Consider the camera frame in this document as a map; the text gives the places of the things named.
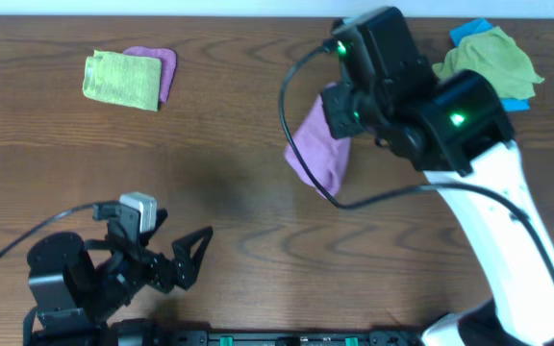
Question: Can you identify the purple microfiber cloth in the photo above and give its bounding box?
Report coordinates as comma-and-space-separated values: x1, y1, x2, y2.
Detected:
292, 94, 351, 196

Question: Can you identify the folded green cloth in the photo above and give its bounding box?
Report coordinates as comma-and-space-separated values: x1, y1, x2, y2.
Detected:
82, 50, 162, 111

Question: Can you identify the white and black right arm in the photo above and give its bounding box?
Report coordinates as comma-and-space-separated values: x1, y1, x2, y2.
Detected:
322, 7, 554, 345

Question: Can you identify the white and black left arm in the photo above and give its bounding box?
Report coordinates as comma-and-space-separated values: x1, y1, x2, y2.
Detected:
23, 202, 214, 345

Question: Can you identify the black left camera cable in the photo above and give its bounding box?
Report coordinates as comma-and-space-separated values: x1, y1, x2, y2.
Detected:
0, 200, 119, 346

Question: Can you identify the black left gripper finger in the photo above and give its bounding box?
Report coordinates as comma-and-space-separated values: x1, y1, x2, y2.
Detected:
138, 209, 168, 246
171, 226, 214, 290

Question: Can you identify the crumpled green cloth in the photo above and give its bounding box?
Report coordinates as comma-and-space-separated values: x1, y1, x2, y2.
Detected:
432, 27, 544, 100

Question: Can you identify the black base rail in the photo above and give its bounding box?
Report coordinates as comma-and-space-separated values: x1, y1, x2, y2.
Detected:
154, 330, 422, 346

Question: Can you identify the black right camera cable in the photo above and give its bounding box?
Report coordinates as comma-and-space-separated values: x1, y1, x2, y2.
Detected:
278, 40, 554, 346

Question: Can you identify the blue cloth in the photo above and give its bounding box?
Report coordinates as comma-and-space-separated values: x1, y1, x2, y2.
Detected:
449, 18, 530, 112

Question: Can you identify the folded purple cloth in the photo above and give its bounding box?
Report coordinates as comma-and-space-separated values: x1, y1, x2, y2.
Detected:
123, 46, 177, 103

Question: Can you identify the black camera cable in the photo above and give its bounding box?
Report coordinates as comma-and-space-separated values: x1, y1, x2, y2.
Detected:
0, 200, 119, 346
278, 40, 554, 346

